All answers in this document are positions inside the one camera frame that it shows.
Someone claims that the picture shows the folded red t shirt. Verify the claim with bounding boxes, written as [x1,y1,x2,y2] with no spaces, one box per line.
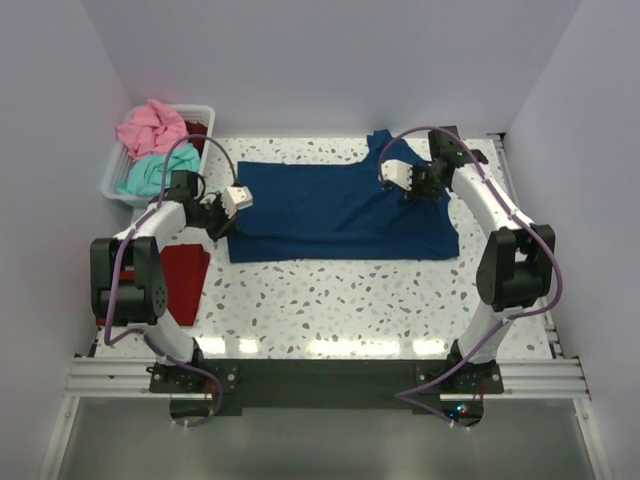
[160,244,210,327]

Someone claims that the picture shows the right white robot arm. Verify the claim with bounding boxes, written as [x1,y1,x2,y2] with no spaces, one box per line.
[403,126,562,396]

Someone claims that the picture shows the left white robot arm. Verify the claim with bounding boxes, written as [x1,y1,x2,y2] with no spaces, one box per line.
[90,171,253,395]

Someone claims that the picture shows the teal t shirt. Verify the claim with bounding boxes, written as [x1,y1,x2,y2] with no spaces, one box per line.
[116,144,201,197]

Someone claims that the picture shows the dark red t shirt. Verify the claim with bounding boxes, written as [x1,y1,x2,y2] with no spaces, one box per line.
[185,121,208,155]

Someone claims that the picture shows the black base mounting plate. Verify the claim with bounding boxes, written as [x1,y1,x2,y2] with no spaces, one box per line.
[146,358,504,420]

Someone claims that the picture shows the pink t shirt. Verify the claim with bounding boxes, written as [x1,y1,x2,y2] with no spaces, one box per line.
[116,99,187,161]

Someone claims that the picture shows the dark blue t shirt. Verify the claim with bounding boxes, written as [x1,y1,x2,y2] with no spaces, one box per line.
[228,130,460,264]

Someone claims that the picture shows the white plastic laundry basket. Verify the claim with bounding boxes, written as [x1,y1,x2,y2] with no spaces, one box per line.
[101,103,217,210]

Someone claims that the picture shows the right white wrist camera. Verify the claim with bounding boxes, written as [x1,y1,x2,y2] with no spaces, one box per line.
[381,159,413,192]

